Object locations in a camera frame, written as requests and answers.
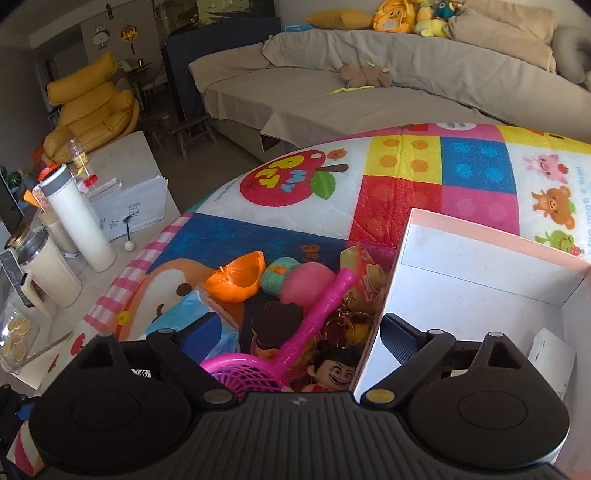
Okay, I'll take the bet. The beige covered sofa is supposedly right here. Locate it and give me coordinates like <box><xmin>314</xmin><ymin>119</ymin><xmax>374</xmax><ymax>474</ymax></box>
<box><xmin>188</xmin><ymin>29</ymin><xmax>590</xmax><ymax>147</ymax></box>

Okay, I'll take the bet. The yellow pillow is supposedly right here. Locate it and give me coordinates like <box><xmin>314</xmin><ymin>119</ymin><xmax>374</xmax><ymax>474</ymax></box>
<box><xmin>304</xmin><ymin>9</ymin><xmax>373</xmax><ymax>30</ymax></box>

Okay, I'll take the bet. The blue striped tissue pack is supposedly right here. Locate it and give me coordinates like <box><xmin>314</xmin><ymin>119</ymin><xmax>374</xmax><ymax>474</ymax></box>
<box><xmin>144</xmin><ymin>290</ymin><xmax>238</xmax><ymax>364</ymax></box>

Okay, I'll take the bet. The orange plush backpack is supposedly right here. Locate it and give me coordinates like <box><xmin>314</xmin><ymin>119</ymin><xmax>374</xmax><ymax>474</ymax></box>
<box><xmin>373</xmin><ymin>0</ymin><xmax>416</xmax><ymax>33</ymax></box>

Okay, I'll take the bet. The pink cardboard box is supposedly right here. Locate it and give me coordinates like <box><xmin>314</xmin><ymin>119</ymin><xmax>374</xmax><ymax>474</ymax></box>
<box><xmin>353</xmin><ymin>210</ymin><xmax>590</xmax><ymax>479</ymax></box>

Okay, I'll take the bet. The clear cookie container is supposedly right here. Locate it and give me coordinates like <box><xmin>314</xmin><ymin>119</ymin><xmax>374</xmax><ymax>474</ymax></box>
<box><xmin>0</xmin><ymin>294</ymin><xmax>40</xmax><ymax>374</ymax></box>

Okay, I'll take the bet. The yellow lounge chair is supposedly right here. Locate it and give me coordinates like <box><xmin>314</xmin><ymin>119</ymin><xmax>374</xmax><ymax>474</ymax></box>
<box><xmin>43</xmin><ymin>52</ymin><xmax>139</xmax><ymax>165</ymax></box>

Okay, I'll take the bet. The yellow green plush toy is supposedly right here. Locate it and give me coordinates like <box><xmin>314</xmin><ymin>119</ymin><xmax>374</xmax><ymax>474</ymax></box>
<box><xmin>415</xmin><ymin>1</ymin><xmax>460</xmax><ymax>38</ymax></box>

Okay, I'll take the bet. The white steel mug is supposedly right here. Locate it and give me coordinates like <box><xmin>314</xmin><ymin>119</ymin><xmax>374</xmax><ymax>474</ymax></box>
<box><xmin>17</xmin><ymin>228</ymin><xmax>82</xmax><ymax>317</ymax></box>

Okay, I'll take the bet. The brown plush teddy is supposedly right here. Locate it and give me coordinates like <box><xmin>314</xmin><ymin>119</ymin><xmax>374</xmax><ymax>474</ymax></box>
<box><xmin>339</xmin><ymin>64</ymin><xmax>392</xmax><ymax>88</ymax></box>

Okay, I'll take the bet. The smartphone on stand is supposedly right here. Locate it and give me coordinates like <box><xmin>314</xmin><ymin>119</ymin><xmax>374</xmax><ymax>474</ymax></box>
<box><xmin>0</xmin><ymin>249</ymin><xmax>34</xmax><ymax>308</ymax></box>

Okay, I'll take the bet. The grey neck pillow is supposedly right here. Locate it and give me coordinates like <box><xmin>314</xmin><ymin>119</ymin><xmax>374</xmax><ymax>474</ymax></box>
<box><xmin>552</xmin><ymin>27</ymin><xmax>591</xmax><ymax>90</ymax></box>

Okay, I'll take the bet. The white paper slip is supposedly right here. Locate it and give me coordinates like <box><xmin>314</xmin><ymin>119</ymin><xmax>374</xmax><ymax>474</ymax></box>
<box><xmin>528</xmin><ymin>328</ymin><xmax>576</xmax><ymax>399</ymax></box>

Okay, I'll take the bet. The small glass bottle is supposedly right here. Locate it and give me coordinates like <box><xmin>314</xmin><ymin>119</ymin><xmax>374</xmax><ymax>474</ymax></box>
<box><xmin>68</xmin><ymin>138</ymin><xmax>90</xmax><ymax>179</ymax></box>

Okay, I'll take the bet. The orange plastic toy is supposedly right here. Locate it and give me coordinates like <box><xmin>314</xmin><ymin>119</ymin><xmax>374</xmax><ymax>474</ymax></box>
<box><xmin>204</xmin><ymin>251</ymin><xmax>266</xmax><ymax>303</ymax></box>

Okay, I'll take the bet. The pink plastic scoop net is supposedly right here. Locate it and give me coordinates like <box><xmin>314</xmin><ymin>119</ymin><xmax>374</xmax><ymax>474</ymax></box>
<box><xmin>200</xmin><ymin>268</ymin><xmax>358</xmax><ymax>401</ymax></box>

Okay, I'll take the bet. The white thermos bottle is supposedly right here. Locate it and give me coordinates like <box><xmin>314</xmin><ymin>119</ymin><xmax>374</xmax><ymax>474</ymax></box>
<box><xmin>39</xmin><ymin>164</ymin><xmax>116</xmax><ymax>273</ymax></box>

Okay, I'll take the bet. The gold bell keychain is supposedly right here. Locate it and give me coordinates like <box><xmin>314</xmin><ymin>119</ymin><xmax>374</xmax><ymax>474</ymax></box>
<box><xmin>321</xmin><ymin>293</ymin><xmax>374</xmax><ymax>349</ymax></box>

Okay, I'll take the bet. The colourful cartoon play mat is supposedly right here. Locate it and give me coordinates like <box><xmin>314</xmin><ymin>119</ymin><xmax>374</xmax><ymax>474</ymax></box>
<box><xmin>8</xmin><ymin>123</ymin><xmax>590</xmax><ymax>479</ymax></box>

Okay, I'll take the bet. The pink pig squishy toy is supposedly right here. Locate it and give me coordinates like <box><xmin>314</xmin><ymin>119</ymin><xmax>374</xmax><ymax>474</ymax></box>
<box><xmin>260</xmin><ymin>257</ymin><xmax>335</xmax><ymax>313</ymax></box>

